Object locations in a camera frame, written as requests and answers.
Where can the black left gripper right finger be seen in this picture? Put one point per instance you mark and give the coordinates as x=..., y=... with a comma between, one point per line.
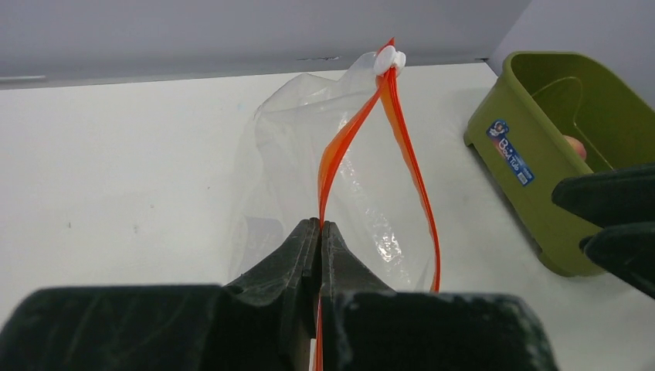
x=365, y=325

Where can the olive green plastic tub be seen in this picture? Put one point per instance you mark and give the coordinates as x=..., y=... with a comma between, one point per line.
x=518, y=132

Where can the clear zip top bag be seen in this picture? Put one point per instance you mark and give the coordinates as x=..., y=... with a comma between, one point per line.
x=338, y=151

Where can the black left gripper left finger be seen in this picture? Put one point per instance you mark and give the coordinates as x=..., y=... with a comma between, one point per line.
x=263, y=320

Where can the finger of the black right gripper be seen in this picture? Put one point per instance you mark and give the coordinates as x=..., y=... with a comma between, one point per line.
x=626, y=251
x=610, y=198

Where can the pink toy peach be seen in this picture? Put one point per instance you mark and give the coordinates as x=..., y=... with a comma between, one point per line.
x=577, y=146

